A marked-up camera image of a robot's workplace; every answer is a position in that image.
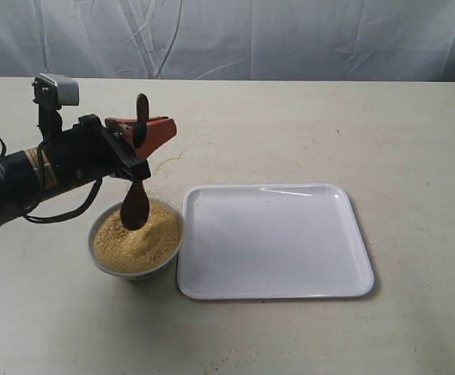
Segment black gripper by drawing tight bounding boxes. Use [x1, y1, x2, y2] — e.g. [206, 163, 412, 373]
[35, 114, 177, 191]

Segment brown wooden spoon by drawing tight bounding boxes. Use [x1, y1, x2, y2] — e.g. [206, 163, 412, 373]
[120, 94, 149, 230]

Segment white rectangular plastic tray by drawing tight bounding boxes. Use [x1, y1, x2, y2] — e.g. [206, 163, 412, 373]
[177, 184, 374, 300]

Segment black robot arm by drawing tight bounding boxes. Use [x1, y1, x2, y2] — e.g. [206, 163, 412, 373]
[0, 115, 177, 227]

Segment yellow grains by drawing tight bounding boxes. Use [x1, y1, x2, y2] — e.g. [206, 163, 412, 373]
[92, 198, 182, 273]

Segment white ceramic bowl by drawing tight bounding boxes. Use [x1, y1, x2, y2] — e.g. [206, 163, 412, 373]
[88, 198, 185, 281]

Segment white wrinkled backdrop cloth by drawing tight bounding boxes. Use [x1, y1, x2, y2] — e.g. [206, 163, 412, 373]
[0, 1, 455, 81]

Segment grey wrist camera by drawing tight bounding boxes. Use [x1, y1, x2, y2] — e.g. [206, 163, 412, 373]
[32, 73, 80, 117]

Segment black cable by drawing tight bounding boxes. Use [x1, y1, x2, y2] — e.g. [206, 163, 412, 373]
[0, 125, 104, 224]

